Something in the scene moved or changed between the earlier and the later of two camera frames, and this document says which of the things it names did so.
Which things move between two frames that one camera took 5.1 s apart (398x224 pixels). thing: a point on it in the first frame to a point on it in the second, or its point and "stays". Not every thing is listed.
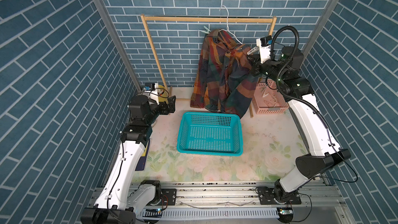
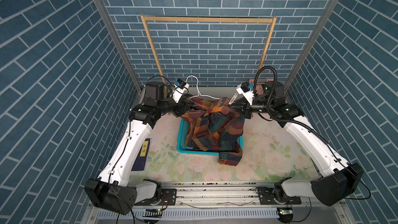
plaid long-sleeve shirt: [225, 82] to [215, 125]
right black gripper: [255, 60] to [243, 106]
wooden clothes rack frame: [192, 18] stays
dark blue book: [140, 165] stays
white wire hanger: [227, 28] to [198, 89]
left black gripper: [170, 106] to [180, 109]
